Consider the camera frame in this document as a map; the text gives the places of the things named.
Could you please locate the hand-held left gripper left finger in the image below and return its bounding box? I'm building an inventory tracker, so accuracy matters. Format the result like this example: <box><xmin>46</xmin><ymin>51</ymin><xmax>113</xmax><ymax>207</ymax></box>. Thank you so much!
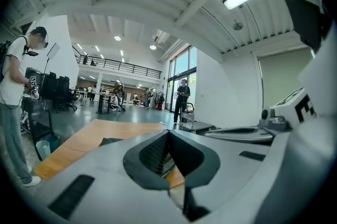
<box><xmin>26</xmin><ymin>129</ymin><xmax>185</xmax><ymax>224</ymax></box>

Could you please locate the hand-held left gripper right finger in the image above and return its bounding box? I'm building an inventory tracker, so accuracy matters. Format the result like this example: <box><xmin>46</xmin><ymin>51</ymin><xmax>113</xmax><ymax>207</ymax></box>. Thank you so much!
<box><xmin>168</xmin><ymin>129</ymin><xmax>273</xmax><ymax>218</ymax></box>

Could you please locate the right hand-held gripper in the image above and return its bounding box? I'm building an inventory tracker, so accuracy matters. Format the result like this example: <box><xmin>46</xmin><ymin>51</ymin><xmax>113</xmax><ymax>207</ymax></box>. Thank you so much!
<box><xmin>203</xmin><ymin>87</ymin><xmax>319</xmax><ymax>144</ymax></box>

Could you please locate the metal trolley cart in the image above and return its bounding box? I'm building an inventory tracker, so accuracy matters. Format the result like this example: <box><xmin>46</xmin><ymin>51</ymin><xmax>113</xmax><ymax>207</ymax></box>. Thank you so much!
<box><xmin>179</xmin><ymin>102</ymin><xmax>215</xmax><ymax>133</ymax></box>

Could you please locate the teal waste bin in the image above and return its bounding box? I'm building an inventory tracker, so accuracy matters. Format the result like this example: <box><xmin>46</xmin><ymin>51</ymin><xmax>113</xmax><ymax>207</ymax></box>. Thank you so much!
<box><xmin>46</xmin><ymin>135</ymin><xmax>61</xmax><ymax>153</ymax></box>

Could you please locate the pale waste bin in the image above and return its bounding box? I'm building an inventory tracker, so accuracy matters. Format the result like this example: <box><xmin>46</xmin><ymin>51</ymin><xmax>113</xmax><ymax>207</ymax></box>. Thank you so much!
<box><xmin>35</xmin><ymin>139</ymin><xmax>52</xmax><ymax>161</ymax></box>

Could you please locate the black work stand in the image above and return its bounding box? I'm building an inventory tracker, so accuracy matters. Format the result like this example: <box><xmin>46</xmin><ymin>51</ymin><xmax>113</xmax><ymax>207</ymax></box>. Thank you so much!
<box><xmin>21</xmin><ymin>96</ymin><xmax>55</xmax><ymax>161</ymax></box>

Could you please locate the glass entrance door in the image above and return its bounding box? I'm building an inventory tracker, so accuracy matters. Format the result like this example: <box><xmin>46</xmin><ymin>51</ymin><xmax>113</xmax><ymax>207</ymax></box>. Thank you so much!
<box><xmin>165</xmin><ymin>45</ymin><xmax>198</xmax><ymax>113</ymax></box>

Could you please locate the black office chair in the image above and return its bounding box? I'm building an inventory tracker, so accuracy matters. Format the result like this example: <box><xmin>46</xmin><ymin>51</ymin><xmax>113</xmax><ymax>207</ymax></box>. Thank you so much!
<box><xmin>58</xmin><ymin>75</ymin><xmax>78</xmax><ymax>111</ymax></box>
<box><xmin>41</xmin><ymin>72</ymin><xmax>60</xmax><ymax>108</ymax></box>

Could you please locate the black balcony railing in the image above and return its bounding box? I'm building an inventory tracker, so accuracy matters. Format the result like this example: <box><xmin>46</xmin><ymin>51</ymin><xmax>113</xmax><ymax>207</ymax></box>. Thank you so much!
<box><xmin>72</xmin><ymin>45</ymin><xmax>163</xmax><ymax>79</ymax></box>

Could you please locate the light panel on stand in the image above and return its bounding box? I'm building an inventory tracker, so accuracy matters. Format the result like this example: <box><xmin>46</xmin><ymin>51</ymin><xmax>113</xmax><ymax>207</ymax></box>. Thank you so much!
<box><xmin>41</xmin><ymin>42</ymin><xmax>61</xmax><ymax>82</ymax></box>

